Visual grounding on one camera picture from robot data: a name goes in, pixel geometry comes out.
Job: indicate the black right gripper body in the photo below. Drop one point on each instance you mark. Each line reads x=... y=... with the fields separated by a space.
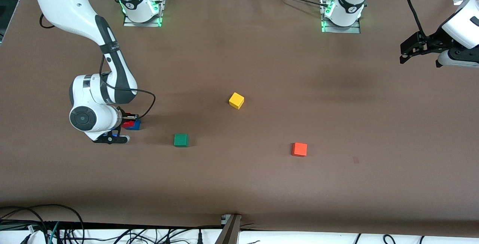
x=124 y=120

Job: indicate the blue block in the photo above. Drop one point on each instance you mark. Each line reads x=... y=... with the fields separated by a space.
x=137 y=125

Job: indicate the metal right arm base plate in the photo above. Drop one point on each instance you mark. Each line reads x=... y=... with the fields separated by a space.
x=149 y=24

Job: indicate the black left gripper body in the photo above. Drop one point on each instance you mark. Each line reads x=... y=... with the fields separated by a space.
x=434 y=43

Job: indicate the red block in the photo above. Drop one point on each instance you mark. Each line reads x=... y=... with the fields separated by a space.
x=128 y=125

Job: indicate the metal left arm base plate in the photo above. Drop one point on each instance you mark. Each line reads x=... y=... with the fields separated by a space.
x=348 y=30

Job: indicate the orange block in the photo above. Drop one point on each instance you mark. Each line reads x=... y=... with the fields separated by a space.
x=299 y=149

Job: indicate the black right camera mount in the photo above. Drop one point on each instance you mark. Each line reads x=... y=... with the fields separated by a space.
x=104 y=139

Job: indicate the green block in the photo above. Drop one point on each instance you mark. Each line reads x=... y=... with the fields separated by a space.
x=181 y=140

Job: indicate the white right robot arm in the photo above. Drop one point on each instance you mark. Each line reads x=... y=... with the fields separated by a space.
x=67 y=4

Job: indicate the aluminium camera post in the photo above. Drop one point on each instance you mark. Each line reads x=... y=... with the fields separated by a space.
x=230 y=232

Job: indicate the yellow block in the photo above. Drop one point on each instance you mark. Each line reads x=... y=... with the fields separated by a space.
x=236 y=100

